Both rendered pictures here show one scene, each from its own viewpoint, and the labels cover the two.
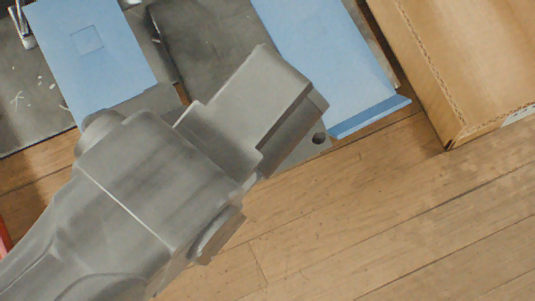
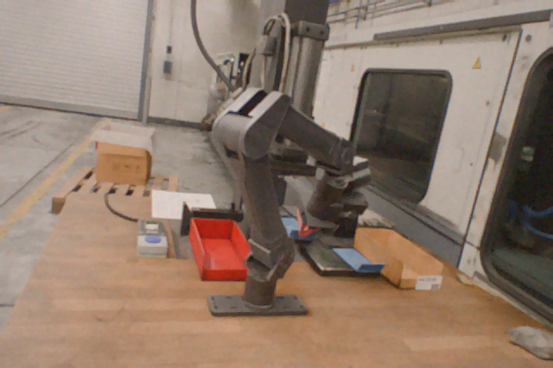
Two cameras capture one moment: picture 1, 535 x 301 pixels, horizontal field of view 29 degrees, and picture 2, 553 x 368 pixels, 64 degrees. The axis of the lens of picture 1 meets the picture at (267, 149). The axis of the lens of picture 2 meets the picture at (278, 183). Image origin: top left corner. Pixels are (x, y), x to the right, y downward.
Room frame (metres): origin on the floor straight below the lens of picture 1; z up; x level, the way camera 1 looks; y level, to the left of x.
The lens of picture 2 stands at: (-0.80, -0.02, 1.35)
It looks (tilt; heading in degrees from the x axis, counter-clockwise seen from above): 13 degrees down; 11
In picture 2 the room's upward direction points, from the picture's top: 9 degrees clockwise
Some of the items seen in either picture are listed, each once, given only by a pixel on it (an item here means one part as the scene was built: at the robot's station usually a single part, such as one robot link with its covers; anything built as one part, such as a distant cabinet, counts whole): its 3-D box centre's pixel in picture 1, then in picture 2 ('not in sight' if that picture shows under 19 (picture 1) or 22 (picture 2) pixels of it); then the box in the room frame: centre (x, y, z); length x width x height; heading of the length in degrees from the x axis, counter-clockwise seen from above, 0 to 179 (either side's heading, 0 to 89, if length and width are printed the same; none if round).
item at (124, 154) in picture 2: not in sight; (127, 153); (3.23, 2.39, 0.40); 0.67 x 0.60 x 0.50; 23
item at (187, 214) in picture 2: not in sight; (193, 218); (0.30, 0.42, 0.95); 0.06 x 0.03 x 0.09; 121
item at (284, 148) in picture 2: not in sight; (279, 126); (0.48, 0.26, 1.22); 0.26 x 0.18 x 0.30; 31
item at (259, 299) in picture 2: not in sight; (259, 288); (0.01, 0.14, 0.94); 0.20 x 0.07 x 0.08; 121
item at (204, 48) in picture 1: (271, 49); (338, 260); (0.34, 0.00, 0.91); 0.17 x 0.16 x 0.02; 121
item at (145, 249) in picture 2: not in sight; (151, 250); (0.13, 0.45, 0.90); 0.07 x 0.07 x 0.06; 31
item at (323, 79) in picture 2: not in sight; (321, 79); (2.11, 0.38, 1.41); 0.25 x 0.01 x 0.33; 27
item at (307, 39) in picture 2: not in sight; (298, 78); (0.43, 0.21, 1.37); 0.11 x 0.09 x 0.30; 121
